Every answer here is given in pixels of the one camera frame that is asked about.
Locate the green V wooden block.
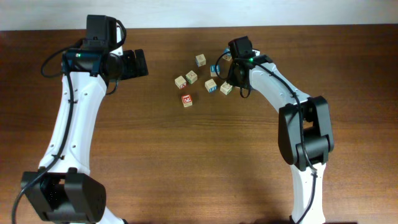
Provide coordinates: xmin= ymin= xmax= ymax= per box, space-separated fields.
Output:
xmin=220 ymin=82 xmax=233 ymax=95

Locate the blue-sided wooden block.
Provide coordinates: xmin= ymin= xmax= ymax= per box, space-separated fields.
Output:
xmin=205 ymin=79 xmax=217 ymax=93

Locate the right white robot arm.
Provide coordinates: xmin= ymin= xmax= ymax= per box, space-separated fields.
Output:
xmin=232 ymin=57 xmax=334 ymax=223

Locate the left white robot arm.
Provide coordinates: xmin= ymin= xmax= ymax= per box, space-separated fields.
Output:
xmin=21 ymin=49 xmax=148 ymax=223

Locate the blue 5 wooden block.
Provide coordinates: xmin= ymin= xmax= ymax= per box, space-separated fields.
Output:
xmin=222 ymin=48 xmax=232 ymax=61

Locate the blue L wooden block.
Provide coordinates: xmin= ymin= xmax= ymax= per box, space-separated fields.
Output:
xmin=210 ymin=65 xmax=220 ymax=77

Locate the blue D wooden block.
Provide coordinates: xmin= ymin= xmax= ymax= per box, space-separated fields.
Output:
xmin=195 ymin=54 xmax=206 ymax=67

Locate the green-edged wooden block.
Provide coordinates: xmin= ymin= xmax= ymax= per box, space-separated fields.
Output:
xmin=185 ymin=70 xmax=198 ymax=84

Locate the red A wooden block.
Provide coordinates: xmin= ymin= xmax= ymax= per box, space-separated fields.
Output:
xmin=175 ymin=76 xmax=187 ymax=90

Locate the red E wooden block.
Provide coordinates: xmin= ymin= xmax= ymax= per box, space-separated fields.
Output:
xmin=182 ymin=95 xmax=193 ymax=108

